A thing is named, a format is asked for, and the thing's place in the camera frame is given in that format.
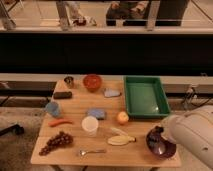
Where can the red bowl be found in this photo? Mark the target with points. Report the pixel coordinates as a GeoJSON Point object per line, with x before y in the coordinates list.
{"type": "Point", "coordinates": [92, 82]}

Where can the white plastic cup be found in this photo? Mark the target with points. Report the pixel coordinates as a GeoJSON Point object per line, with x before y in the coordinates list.
{"type": "Point", "coordinates": [90, 125]}

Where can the blue plastic cup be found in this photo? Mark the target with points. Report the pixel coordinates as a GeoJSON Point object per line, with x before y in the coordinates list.
{"type": "Point", "coordinates": [53, 109]}

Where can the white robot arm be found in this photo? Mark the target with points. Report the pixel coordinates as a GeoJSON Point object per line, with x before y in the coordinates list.
{"type": "Point", "coordinates": [193, 130]}

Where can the orange carrot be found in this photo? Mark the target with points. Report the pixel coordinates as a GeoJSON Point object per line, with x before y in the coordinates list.
{"type": "Point", "coordinates": [57, 122]}

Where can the green plastic tray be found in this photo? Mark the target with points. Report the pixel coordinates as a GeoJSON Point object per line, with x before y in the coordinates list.
{"type": "Point", "coordinates": [145, 97]}

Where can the blue sponge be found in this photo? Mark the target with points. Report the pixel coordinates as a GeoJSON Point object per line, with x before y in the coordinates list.
{"type": "Point", "coordinates": [99, 114]}

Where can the black rectangular block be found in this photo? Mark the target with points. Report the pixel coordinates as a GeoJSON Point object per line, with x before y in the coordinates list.
{"type": "Point", "coordinates": [62, 95]}

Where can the person in background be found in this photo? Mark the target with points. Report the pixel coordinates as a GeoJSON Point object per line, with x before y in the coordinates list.
{"type": "Point", "coordinates": [125, 10]}

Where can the orange apple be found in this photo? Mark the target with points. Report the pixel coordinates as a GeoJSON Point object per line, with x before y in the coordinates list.
{"type": "Point", "coordinates": [122, 118]}

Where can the bunch of dark grapes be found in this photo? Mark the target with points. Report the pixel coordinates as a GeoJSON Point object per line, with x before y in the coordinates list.
{"type": "Point", "coordinates": [60, 140]}

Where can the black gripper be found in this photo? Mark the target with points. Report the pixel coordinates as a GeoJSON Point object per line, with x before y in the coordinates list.
{"type": "Point", "coordinates": [155, 134]}

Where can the small metal cup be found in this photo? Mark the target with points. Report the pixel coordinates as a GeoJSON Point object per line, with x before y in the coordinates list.
{"type": "Point", "coordinates": [69, 80]}

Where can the grey blue cloth piece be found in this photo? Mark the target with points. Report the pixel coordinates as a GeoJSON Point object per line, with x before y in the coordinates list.
{"type": "Point", "coordinates": [109, 93]}

